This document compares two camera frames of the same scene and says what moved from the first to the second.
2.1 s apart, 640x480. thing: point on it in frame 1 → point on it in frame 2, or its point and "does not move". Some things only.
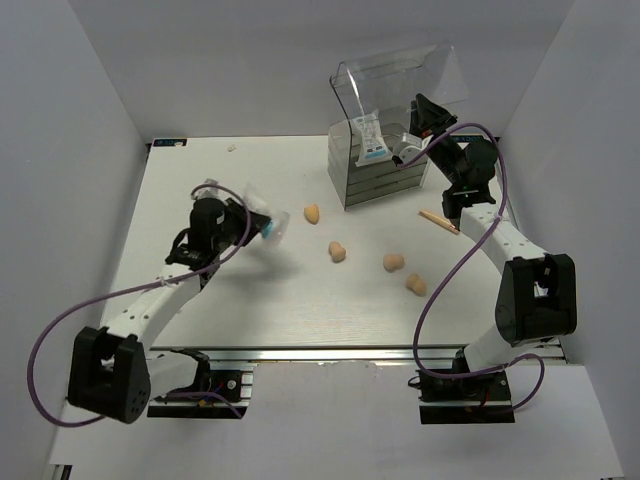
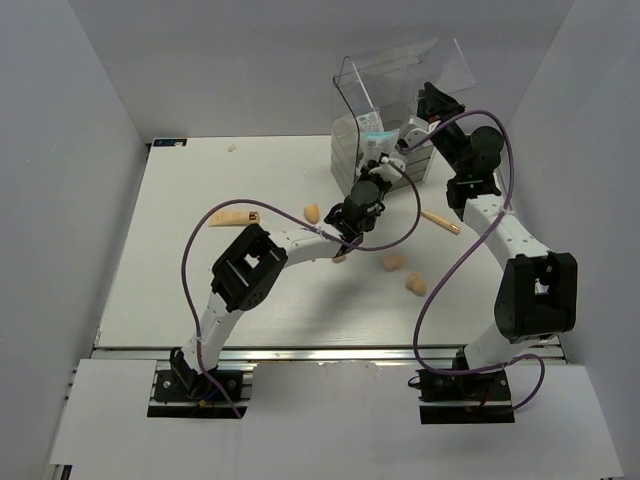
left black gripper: [257, 224] → [364, 175]
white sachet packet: [281, 220] → [373, 143]
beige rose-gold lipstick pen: [444, 224] does not move
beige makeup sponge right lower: [415, 284] does not move
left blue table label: [169, 142] does not move
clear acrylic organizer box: [375, 97] does not move
